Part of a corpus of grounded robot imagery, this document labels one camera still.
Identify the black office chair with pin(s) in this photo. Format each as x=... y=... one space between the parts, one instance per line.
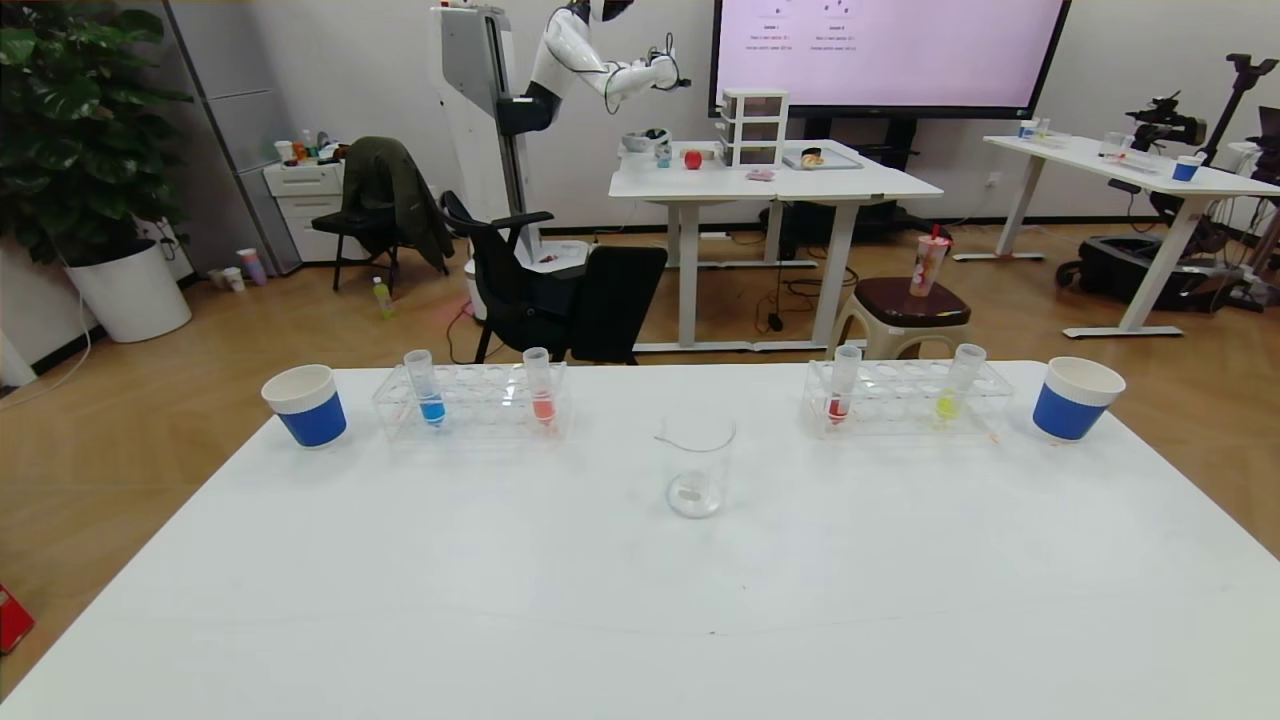
x=610 y=300

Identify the blue pigment test tube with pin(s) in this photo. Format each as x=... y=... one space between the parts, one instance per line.
x=430 y=408

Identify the pink purple cup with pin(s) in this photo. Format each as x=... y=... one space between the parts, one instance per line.
x=252 y=268

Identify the blue white paper cup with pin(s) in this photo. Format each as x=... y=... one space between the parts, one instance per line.
x=312 y=415
x=1070 y=405

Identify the dark green jacket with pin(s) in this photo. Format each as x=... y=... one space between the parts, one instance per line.
x=385 y=180

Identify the grey tray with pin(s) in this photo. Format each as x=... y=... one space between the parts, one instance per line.
x=825 y=160

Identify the small blue paper cup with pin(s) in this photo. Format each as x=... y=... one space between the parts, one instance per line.
x=1187 y=170

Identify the white double desk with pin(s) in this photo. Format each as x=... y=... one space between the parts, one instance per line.
x=700 y=182

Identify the white plant pot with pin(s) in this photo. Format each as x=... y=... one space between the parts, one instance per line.
x=130 y=295

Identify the green drink bottle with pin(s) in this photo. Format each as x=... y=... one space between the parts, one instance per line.
x=383 y=298

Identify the small white cup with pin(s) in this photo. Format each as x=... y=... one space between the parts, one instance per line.
x=234 y=280

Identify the black metal chair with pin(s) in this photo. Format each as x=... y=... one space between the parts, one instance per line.
x=350 y=225

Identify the grey bowl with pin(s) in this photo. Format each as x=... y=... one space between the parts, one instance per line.
x=640 y=142

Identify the yellow pigment test tube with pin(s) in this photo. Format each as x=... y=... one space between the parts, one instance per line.
x=950 y=405

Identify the large display screen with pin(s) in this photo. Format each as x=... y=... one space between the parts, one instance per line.
x=880 y=50

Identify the drink cup with red straw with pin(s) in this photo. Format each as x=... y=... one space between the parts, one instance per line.
x=925 y=265

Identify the small white drawer organizer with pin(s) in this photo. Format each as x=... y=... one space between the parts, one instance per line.
x=752 y=130

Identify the white single desk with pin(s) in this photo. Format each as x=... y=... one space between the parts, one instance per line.
x=1100 y=160

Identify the black tripod stand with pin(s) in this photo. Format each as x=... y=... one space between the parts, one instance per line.
x=1240 y=90

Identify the clear glass beaker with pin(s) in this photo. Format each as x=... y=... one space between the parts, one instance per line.
x=697 y=470

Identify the red box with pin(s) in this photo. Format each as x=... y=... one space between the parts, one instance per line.
x=12 y=620

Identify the orange pigment test tube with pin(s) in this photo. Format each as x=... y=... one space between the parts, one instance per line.
x=543 y=405

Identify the red pigment test tube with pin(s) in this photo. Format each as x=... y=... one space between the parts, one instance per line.
x=838 y=405

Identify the brown beige plastic stool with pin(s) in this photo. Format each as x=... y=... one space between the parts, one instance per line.
x=905 y=300

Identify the white drawer cabinet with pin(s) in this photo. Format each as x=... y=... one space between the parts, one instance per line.
x=300 y=190

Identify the tall grey cabinet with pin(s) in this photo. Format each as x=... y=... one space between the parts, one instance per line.
x=240 y=120

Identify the green potted plant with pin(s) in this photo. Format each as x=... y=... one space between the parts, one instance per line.
x=70 y=130

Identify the clear acrylic test tube rack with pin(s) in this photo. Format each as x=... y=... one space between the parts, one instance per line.
x=900 y=395
x=480 y=400

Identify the white humanoid robot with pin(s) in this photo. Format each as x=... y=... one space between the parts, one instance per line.
x=565 y=50

